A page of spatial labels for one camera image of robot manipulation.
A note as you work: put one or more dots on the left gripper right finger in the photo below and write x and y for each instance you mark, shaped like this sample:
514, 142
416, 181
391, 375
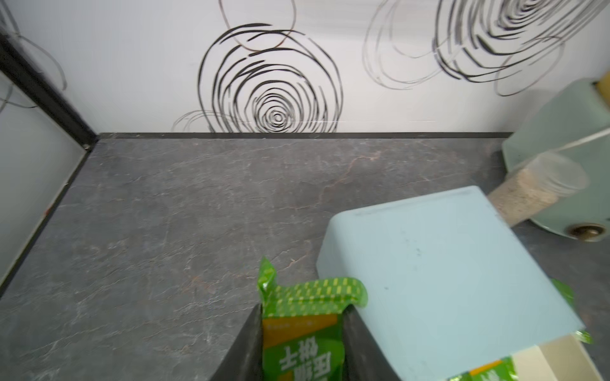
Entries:
364, 359

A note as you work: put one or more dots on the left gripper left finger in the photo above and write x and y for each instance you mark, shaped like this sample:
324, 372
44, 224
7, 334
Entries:
243, 361

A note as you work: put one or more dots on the green cookie packet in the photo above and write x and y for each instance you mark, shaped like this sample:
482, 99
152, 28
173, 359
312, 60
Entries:
302, 325
500, 370
569, 296

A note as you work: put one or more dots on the light blue drawer box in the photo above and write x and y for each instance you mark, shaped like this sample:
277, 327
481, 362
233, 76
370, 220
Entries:
451, 288

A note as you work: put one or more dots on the clear jar with oats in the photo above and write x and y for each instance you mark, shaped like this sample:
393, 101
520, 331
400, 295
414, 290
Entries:
535, 185

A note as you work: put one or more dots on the mint green toaster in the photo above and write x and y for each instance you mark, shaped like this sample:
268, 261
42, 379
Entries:
575, 125

